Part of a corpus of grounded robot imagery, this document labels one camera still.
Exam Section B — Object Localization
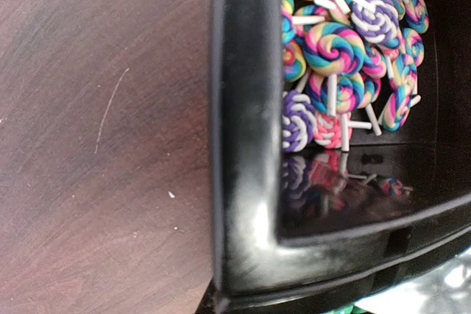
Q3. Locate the black three-compartment candy tray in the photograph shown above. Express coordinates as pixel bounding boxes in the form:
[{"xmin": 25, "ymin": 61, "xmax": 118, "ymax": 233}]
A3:
[{"xmin": 210, "ymin": 0, "xmax": 470, "ymax": 313}]

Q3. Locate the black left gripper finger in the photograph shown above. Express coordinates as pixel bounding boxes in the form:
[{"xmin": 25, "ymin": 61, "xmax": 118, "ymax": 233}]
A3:
[{"xmin": 196, "ymin": 279, "xmax": 230, "ymax": 314}]

